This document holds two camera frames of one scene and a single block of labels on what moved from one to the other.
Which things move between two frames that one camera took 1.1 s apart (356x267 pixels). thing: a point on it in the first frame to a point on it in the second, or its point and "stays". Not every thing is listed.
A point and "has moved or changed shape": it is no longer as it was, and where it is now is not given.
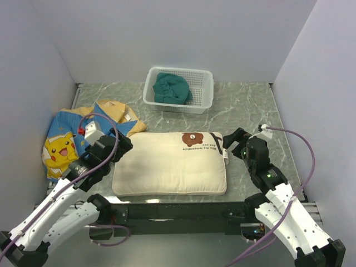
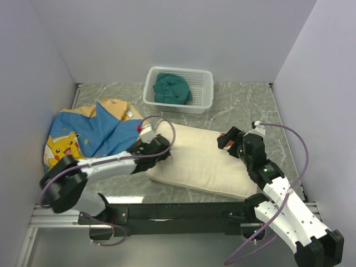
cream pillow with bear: (170, 163) has moved or changed shape
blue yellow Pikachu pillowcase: (63, 143) stays
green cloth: (171, 88) stays
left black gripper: (124, 146) to (164, 156)
